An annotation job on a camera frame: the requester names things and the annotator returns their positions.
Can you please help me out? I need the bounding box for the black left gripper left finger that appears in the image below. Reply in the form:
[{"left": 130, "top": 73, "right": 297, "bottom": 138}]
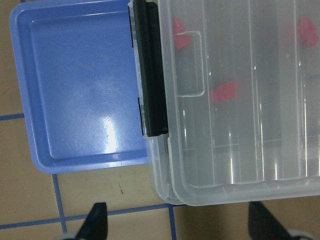
[{"left": 75, "top": 202, "right": 108, "bottom": 240}]

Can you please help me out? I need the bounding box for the blue plastic tray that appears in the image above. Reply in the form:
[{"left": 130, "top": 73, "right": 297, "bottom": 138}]
[{"left": 9, "top": 0, "right": 148, "bottom": 174}]

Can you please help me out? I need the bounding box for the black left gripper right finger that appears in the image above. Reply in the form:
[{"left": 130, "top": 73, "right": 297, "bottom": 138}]
[{"left": 248, "top": 201, "right": 293, "bottom": 240}]

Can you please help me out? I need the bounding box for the red block with stud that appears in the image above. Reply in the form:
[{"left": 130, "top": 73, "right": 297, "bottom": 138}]
[{"left": 172, "top": 17, "right": 192, "bottom": 51}]

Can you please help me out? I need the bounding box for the black box latch handle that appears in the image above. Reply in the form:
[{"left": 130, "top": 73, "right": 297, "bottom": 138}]
[{"left": 128, "top": 0, "right": 169, "bottom": 138}]

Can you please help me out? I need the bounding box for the clear plastic storage box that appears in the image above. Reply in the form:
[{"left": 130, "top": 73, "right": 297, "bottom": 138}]
[{"left": 127, "top": 0, "right": 320, "bottom": 206}]

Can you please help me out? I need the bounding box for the clear ribbed box lid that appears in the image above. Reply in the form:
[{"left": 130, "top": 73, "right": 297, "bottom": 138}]
[{"left": 154, "top": 0, "right": 320, "bottom": 207}]

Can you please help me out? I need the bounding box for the red block near latch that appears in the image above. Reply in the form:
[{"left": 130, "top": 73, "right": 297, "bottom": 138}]
[{"left": 209, "top": 81, "right": 237, "bottom": 103}]

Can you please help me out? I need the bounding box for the red block centre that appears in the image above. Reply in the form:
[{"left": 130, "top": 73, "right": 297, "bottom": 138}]
[{"left": 297, "top": 16, "right": 320, "bottom": 48}]

